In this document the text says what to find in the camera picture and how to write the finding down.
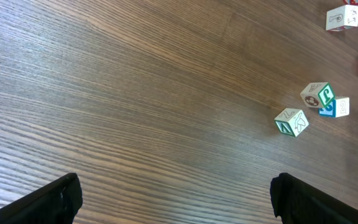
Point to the blue number 2 block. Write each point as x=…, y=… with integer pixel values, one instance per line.
x=339, y=107

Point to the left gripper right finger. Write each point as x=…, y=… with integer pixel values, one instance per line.
x=297, y=202

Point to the green edged picture block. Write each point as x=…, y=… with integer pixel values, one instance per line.
x=291, y=122

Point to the green J block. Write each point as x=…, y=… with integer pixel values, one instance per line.
x=318, y=95

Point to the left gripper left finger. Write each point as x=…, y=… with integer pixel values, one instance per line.
x=56, y=202

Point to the red edged picture block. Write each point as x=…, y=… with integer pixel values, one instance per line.
x=342, y=18

